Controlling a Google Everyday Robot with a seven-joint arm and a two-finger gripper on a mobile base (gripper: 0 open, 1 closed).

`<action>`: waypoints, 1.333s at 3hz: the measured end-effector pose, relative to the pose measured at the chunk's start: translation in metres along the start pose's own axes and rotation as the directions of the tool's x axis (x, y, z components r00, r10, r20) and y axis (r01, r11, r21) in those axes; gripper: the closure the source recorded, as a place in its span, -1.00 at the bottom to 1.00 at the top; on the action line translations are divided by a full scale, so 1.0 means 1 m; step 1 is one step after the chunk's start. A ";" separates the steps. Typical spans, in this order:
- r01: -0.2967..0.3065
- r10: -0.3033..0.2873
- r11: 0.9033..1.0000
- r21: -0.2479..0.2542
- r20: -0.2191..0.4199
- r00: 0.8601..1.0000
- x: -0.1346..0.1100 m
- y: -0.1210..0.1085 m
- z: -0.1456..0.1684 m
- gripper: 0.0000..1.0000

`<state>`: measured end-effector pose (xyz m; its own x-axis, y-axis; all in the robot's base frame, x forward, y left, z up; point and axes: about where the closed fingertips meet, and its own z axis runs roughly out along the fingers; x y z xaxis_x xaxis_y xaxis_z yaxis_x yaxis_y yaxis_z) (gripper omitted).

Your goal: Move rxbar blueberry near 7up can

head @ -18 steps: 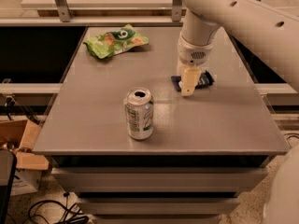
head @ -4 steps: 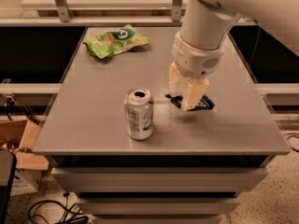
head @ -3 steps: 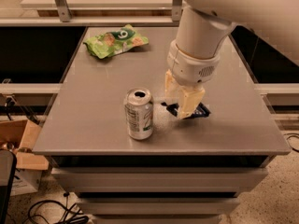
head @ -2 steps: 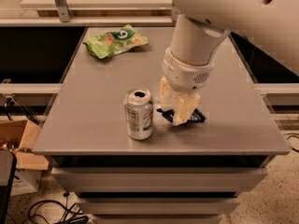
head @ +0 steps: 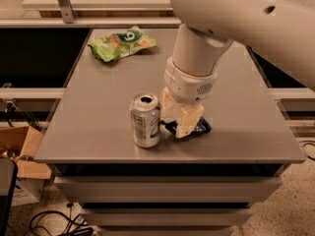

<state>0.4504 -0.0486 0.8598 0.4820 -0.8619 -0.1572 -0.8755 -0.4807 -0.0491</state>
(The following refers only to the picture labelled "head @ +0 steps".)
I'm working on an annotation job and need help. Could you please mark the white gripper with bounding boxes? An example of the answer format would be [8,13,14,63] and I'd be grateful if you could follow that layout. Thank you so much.
[161,58,218,139]

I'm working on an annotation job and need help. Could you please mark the dark blue rxbar wrapper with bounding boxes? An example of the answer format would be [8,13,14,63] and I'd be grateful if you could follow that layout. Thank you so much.
[160,117,212,136]

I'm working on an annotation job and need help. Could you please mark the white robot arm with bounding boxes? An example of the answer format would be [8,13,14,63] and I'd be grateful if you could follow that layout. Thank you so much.
[162,0,315,139]

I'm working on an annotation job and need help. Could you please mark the silver green 7up can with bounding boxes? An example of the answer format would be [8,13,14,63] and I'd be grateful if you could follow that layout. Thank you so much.
[129,92,160,148]

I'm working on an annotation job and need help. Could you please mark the grey drawer cabinet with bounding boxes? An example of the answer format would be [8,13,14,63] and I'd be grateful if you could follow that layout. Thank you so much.
[36,29,304,236]

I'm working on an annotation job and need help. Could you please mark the green chip bag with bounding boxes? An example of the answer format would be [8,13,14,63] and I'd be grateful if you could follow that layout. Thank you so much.
[88,26,157,62]

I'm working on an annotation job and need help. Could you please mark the brown cardboard box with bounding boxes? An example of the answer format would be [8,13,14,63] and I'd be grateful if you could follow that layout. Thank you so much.
[0,125,53,207]

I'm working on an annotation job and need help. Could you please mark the black object at left edge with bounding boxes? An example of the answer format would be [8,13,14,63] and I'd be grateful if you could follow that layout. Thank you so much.
[0,158,18,236]

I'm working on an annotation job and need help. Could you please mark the black cable right floor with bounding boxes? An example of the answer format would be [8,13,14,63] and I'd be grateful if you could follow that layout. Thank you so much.
[297,139,315,162]

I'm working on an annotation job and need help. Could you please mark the metal shelf bracket left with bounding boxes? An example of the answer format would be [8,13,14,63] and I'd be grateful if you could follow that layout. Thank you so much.
[57,0,76,24]

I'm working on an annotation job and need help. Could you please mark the black floor cables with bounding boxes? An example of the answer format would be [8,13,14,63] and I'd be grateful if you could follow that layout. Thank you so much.
[29,202,95,236]

